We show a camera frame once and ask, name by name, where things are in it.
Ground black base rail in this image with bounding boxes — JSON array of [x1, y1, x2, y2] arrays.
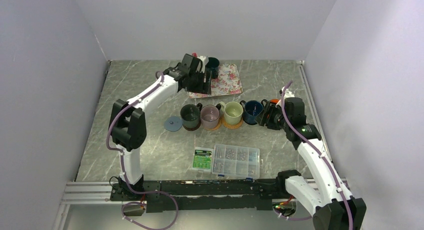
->
[[110, 179, 290, 213]]

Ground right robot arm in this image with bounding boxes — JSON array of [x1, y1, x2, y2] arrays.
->
[[255, 97, 367, 230]]

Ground green label small box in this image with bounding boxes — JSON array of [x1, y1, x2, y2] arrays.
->
[[191, 147, 214, 173]]

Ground purple cable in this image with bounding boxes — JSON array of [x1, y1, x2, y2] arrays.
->
[[105, 71, 180, 230], [272, 80, 354, 230]]

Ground right side aluminium rail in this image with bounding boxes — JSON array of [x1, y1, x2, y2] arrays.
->
[[295, 60, 333, 162]]

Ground dark wood coaster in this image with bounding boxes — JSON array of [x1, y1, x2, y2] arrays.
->
[[183, 122, 202, 131]]

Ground cream mug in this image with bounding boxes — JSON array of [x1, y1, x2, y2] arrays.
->
[[219, 101, 244, 125]]

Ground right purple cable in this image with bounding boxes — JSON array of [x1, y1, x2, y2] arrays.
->
[[272, 80, 354, 230]]

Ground aluminium frame rail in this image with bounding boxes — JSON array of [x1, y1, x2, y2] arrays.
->
[[52, 179, 357, 230]]

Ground orange mug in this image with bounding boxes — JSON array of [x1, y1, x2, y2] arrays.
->
[[261, 99, 279, 106]]

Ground lilac mug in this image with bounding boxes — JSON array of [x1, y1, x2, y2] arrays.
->
[[200, 104, 221, 124]]

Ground blue smiley coaster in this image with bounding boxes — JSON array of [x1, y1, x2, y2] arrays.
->
[[163, 116, 183, 132]]

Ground dark green mug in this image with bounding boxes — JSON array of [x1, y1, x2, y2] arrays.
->
[[205, 57, 220, 79]]

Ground clear plastic screw organizer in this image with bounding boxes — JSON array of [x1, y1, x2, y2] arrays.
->
[[211, 144, 261, 179]]

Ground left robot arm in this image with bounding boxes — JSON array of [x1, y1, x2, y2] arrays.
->
[[106, 54, 212, 200]]

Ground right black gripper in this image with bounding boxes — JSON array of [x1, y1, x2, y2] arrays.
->
[[254, 100, 291, 130]]

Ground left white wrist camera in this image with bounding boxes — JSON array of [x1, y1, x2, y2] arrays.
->
[[192, 52, 209, 72]]

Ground grey mug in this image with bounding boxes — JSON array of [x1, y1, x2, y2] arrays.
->
[[180, 103, 203, 128]]

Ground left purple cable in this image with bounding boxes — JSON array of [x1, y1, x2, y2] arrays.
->
[[105, 71, 180, 230]]

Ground navy blue mug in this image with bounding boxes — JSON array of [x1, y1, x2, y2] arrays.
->
[[239, 100, 264, 125]]

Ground floral tray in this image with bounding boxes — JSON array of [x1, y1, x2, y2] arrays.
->
[[188, 64, 243, 99]]

